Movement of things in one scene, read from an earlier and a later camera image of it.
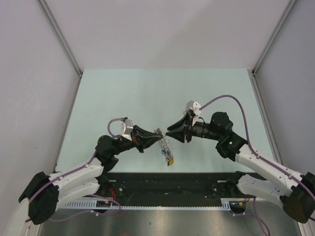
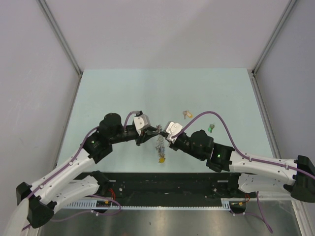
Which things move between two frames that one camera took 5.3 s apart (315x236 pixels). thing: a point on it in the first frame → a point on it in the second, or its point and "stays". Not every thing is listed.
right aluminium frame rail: x=252 y=73 stays
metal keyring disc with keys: x=166 y=150 → x=160 y=147
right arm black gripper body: x=201 y=130 → x=182 y=143
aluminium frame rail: x=54 y=24 stays
